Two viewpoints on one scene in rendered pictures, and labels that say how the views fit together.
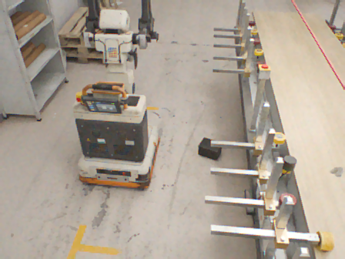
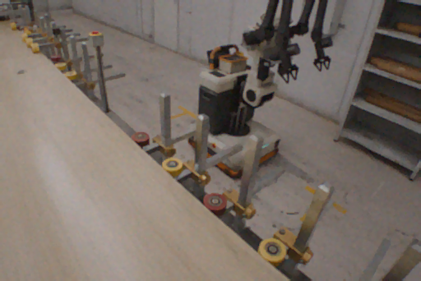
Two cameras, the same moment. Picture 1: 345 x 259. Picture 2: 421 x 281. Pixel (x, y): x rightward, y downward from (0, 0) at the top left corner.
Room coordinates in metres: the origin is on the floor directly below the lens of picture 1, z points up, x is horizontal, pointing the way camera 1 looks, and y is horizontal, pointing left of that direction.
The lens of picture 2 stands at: (3.40, -1.37, 1.59)
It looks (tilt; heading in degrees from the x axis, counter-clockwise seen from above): 34 degrees down; 129
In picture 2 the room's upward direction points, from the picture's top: 4 degrees clockwise
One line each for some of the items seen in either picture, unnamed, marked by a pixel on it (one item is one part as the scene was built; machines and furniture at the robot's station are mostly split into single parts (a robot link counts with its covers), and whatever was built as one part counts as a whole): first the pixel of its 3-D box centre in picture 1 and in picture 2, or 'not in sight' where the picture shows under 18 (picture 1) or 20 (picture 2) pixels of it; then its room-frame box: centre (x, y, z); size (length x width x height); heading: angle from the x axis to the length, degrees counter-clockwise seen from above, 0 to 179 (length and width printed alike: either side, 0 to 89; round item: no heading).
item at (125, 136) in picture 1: (113, 120); (231, 94); (2.11, 0.46, 0.59); 0.55 x 0.34 x 0.83; 83
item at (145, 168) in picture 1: (121, 151); (233, 139); (2.20, 0.45, 0.16); 0.67 x 0.64 x 0.25; 173
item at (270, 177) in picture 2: (235, 46); (250, 191); (3.04, -0.65, 0.83); 0.43 x 0.03 x 0.04; 83
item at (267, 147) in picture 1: (263, 162); (76, 66); (1.33, -0.54, 0.87); 0.04 x 0.04 x 0.48; 83
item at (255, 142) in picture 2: (244, 37); (246, 191); (3.07, -0.74, 0.91); 0.04 x 0.04 x 0.48; 83
